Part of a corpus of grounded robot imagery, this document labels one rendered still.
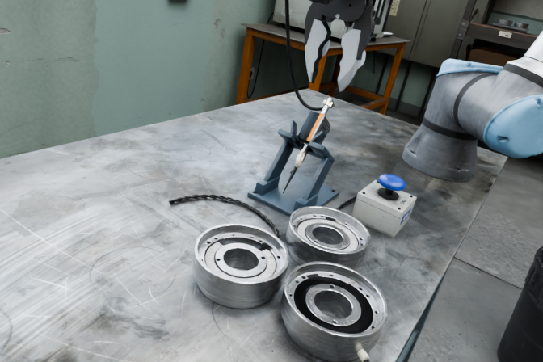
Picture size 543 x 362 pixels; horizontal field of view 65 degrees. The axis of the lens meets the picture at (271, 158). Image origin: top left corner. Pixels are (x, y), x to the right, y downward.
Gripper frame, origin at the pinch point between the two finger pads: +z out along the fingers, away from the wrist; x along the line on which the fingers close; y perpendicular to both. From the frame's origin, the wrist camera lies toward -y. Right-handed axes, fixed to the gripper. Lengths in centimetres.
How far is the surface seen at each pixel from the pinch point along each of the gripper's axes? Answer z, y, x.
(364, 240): 16.3, -9.9, -14.8
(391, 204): 14.6, -0.1, -14.8
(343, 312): 18.4, -21.6, -17.5
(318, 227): 16.5, -11.6, -9.0
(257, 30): 21, 168, 125
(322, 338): 16.4, -28.5, -18.0
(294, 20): 12, 190, 113
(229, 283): 15.7, -29.4, -7.8
